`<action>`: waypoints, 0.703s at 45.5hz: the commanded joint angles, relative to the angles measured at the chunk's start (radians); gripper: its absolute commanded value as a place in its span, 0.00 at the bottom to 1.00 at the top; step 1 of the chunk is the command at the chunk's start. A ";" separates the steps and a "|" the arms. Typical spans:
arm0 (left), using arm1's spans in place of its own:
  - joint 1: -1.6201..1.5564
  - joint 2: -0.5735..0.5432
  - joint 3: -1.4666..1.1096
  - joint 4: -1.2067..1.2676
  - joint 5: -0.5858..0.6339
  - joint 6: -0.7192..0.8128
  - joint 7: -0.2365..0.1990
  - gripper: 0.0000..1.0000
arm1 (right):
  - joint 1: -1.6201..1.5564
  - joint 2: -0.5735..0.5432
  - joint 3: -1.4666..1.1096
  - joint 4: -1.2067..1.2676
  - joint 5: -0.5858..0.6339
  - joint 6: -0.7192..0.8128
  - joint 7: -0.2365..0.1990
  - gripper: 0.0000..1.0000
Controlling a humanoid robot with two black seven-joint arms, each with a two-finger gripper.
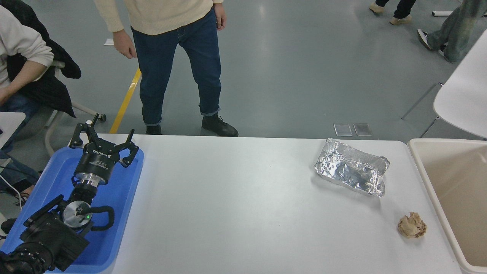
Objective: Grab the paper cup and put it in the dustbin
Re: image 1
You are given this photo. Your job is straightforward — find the distant person in beige shoes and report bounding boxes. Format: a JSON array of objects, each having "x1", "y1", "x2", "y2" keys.
[{"x1": 369, "y1": 0, "x2": 417, "y2": 25}]

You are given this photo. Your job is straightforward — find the standing person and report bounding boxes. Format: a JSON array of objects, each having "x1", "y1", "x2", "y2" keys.
[{"x1": 93, "y1": 0, "x2": 239, "y2": 137}]

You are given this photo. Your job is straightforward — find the seated person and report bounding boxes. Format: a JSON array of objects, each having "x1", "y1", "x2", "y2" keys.
[{"x1": 0, "y1": 6, "x2": 55, "y2": 191}]

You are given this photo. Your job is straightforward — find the black and white cables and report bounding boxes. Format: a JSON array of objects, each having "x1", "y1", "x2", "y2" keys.
[{"x1": 0, "y1": 152, "x2": 31, "y2": 210}]

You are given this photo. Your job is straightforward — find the white-framed wheeled chair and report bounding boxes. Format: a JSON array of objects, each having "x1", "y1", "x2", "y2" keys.
[{"x1": 17, "y1": 61, "x2": 107, "y2": 156}]

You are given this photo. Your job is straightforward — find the crumpled foil tray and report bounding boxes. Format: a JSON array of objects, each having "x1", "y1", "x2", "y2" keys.
[{"x1": 314, "y1": 138, "x2": 391, "y2": 198}]

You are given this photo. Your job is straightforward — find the crumpled tan paper ball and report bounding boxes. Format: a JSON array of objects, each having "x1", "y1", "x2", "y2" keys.
[{"x1": 398, "y1": 212, "x2": 427, "y2": 239}]

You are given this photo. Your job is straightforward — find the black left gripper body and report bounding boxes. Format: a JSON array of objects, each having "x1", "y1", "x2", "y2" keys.
[{"x1": 73, "y1": 139, "x2": 124, "y2": 182}]

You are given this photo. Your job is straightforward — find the black jacket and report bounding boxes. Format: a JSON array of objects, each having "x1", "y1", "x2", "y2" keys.
[{"x1": 0, "y1": 0, "x2": 82, "y2": 118}]

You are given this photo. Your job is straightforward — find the white chair with metal legs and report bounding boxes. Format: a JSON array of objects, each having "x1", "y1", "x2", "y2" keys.
[{"x1": 401, "y1": 29, "x2": 487, "y2": 139}]

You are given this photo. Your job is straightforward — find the small white side table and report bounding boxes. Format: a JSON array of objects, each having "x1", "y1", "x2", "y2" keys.
[{"x1": 0, "y1": 112, "x2": 26, "y2": 150}]

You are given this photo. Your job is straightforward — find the large pale bin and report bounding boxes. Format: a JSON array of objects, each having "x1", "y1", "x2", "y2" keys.
[{"x1": 407, "y1": 138, "x2": 487, "y2": 274}]

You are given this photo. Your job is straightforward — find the blue plastic tray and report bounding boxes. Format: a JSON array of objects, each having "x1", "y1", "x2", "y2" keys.
[{"x1": 0, "y1": 147, "x2": 145, "y2": 274}]

